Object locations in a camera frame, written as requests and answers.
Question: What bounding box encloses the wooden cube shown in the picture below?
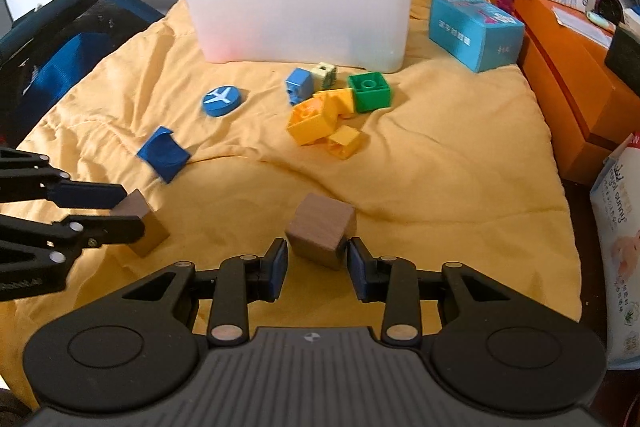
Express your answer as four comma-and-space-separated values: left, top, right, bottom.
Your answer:
284, 193, 358, 271
111, 188, 172, 259

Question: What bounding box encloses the orange cardboard box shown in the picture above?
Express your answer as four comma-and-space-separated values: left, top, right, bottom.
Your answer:
512, 0, 640, 186

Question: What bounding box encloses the blue arched block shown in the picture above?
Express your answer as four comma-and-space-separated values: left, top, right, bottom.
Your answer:
137, 125, 192, 184

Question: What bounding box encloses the black flat box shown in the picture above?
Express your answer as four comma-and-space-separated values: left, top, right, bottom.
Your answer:
604, 26, 640, 75

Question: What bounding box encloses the wet wipes packet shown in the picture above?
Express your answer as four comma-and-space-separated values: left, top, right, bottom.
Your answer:
589, 133, 640, 369

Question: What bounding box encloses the flat yellow brick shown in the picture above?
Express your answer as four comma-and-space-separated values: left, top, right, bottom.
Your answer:
314, 87, 357, 118

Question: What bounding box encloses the blue round airplane piece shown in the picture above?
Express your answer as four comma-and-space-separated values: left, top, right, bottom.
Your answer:
201, 84, 244, 118

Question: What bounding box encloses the paper label on orange box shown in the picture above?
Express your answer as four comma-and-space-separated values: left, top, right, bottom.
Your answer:
552, 6, 615, 48

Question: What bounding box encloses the small cream brick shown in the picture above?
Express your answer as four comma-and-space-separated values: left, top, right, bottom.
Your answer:
311, 62, 337, 90

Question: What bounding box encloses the small yellow brick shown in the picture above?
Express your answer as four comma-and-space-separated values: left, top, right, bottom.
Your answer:
327, 125, 364, 160

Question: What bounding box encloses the dark hair dryer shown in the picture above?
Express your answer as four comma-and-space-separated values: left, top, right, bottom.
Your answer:
592, 0, 640, 28

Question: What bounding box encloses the green brick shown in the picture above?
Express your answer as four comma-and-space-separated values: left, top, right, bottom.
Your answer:
347, 71, 392, 113

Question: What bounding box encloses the teal cardboard box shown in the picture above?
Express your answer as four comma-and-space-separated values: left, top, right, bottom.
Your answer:
428, 0, 526, 74

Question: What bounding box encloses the white translucent plastic bin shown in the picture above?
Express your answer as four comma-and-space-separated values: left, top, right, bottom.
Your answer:
164, 0, 432, 74

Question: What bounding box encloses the small blue brick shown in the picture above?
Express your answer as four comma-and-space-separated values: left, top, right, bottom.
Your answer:
285, 67, 314, 106

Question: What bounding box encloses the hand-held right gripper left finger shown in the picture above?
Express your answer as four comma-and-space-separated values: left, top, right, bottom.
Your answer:
120, 237, 291, 347

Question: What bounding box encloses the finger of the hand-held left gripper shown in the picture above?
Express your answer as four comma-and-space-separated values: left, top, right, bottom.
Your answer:
0, 213, 147, 269
0, 147, 128, 212

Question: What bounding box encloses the large yellow brick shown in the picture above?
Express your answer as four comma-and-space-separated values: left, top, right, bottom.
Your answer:
286, 97, 342, 146

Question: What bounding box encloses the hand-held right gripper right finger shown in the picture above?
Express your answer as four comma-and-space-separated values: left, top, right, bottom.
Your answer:
346, 237, 526, 347

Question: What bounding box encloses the blue black bag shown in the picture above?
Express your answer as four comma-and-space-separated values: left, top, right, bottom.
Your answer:
0, 0, 167, 148

